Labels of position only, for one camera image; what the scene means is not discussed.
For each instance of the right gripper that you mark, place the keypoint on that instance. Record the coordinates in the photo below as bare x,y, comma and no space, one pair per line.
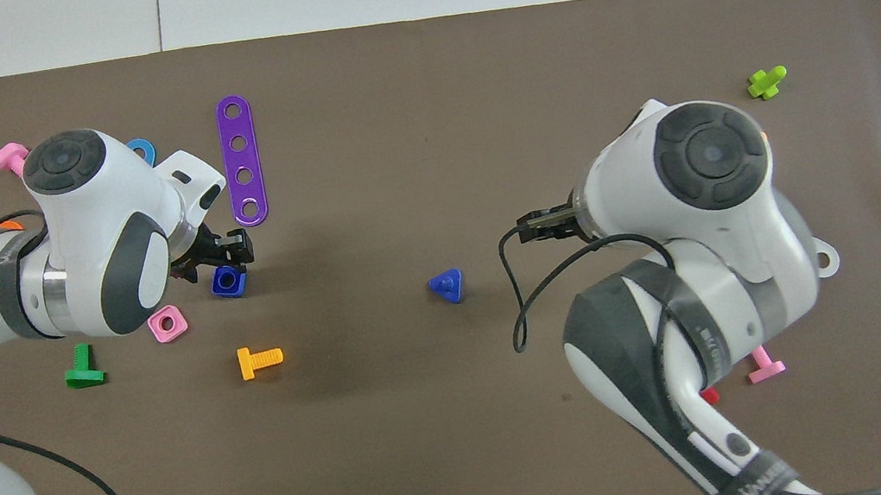
611,161

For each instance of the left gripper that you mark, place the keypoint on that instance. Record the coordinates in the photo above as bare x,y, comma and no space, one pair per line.
195,179

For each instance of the blue square plastic nut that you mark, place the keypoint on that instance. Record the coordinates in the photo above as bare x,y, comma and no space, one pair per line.
219,286

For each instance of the blue triangular-head plastic bolt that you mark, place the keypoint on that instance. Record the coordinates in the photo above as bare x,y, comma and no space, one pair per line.
446,286

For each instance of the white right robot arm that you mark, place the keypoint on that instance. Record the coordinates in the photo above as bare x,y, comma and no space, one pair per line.
739,255

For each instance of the pink square plastic nut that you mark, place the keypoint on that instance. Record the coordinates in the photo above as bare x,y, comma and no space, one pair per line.
156,332

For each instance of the purple four-hole plastic plate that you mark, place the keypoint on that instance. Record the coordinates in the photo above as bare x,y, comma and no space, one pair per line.
241,159

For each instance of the orange plastic bolt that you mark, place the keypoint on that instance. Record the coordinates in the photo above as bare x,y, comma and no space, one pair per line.
247,364

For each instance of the blue two-hole plastic plate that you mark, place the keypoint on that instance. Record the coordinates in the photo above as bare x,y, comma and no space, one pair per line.
142,150

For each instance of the dark green plastic bolt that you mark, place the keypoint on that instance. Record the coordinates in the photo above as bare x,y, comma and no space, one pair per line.
82,360

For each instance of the brown table mat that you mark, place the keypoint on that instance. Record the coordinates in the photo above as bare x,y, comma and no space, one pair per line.
392,158

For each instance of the pink plastic bolt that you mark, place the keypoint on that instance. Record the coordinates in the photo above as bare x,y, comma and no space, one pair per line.
766,366
8,157

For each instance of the red hexagonal-head plastic bolt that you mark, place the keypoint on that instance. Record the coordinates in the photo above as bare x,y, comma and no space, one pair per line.
710,396

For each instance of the lime cross-head plastic bolt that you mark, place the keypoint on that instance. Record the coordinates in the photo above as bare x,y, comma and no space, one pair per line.
765,84

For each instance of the white curved five-hole plate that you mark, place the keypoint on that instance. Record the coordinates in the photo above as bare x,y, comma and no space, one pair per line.
832,266

